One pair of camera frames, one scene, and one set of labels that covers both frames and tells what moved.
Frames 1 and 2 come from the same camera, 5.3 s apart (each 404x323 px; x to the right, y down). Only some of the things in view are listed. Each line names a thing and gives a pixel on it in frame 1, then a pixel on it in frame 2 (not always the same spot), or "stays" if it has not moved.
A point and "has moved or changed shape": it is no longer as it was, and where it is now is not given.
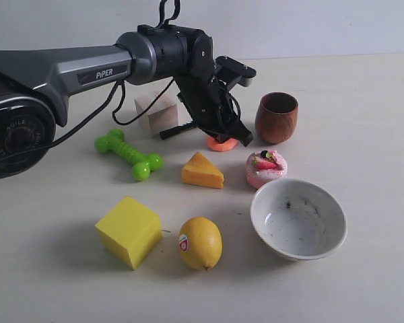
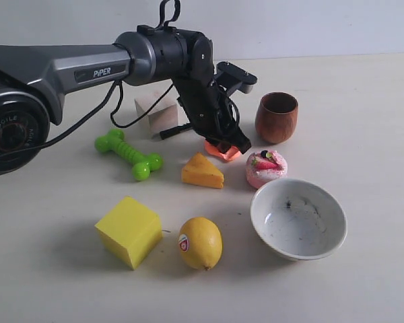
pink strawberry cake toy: [262, 167] stays
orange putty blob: [229, 144] has moved or changed shape
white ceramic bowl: [297, 219] stays
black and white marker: [176, 130] stays
